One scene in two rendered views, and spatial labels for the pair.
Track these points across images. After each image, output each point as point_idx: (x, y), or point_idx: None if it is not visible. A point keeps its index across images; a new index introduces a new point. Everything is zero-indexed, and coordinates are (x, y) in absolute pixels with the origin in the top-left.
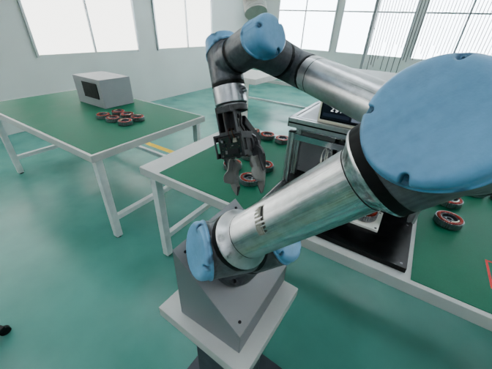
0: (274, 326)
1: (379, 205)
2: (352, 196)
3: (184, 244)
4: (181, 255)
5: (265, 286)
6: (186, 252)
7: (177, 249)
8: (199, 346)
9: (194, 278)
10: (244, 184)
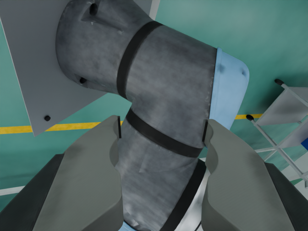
0: (154, 19)
1: None
2: None
3: (35, 118)
4: (48, 124)
5: (145, 9)
6: (49, 118)
7: (37, 129)
8: None
9: (80, 109)
10: None
